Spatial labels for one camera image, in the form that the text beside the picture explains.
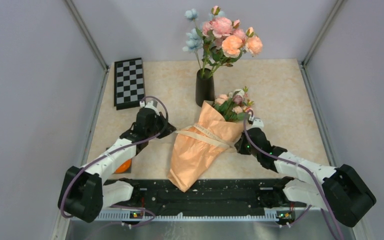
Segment orange paper bouquet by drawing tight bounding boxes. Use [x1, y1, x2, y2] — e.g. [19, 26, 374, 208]
[167, 86, 254, 193]

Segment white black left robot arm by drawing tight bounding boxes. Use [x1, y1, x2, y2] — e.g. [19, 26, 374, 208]
[57, 96, 176, 223]

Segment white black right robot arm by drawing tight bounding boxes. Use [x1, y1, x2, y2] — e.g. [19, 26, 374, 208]
[234, 116, 377, 228]

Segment black cylindrical vase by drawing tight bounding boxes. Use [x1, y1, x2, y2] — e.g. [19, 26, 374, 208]
[195, 68, 215, 107]

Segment pink orange blue flowers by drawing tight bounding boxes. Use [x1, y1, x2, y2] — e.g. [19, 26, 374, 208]
[182, 5, 263, 79]

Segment black grey chessboard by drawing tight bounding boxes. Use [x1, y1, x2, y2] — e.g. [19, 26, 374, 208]
[113, 58, 146, 110]

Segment orange curved toy track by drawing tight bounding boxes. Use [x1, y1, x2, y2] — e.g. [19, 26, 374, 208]
[114, 159, 132, 174]

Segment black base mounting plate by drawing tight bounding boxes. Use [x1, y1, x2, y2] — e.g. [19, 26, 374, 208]
[105, 177, 293, 217]

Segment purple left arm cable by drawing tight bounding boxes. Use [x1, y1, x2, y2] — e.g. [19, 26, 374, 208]
[59, 96, 170, 229]

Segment aluminium frame rail right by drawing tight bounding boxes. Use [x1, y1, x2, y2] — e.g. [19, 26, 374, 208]
[301, 0, 347, 69]

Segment aluminium frame rail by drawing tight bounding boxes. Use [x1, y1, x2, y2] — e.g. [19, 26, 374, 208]
[64, 0, 110, 72]
[301, 0, 347, 69]
[51, 187, 375, 240]

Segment aluminium front frame rail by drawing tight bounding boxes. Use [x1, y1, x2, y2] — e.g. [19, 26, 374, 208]
[51, 187, 375, 240]

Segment aluminium frame rail left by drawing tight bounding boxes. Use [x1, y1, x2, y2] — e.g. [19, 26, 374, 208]
[64, 0, 110, 72]

